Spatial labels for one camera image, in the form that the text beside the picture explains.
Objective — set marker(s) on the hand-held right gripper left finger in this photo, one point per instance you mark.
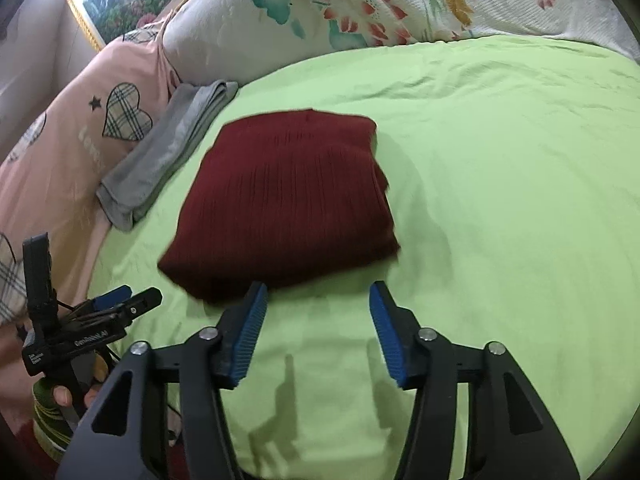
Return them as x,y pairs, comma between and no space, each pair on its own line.
250,332

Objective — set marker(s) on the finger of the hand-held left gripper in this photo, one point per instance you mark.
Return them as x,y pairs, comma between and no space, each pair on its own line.
107,299
135,305

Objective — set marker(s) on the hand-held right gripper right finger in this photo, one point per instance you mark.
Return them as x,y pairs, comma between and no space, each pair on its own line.
387,332

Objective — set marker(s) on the maroon knit sweater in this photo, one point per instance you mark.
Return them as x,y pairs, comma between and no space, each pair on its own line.
285,195

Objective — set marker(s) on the person's left forearm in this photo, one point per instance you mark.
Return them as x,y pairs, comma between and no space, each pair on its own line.
47,412

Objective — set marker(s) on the person's left hand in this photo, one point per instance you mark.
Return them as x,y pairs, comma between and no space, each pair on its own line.
62,396

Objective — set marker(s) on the pink heart print quilt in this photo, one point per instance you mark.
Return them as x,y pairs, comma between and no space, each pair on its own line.
65,160

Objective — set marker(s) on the grey folded garment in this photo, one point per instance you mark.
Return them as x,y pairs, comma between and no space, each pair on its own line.
160,155

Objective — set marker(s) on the green bed sheet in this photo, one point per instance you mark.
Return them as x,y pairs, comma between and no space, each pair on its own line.
500,185

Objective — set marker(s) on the floral white pillow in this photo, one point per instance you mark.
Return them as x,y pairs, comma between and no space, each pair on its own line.
350,5

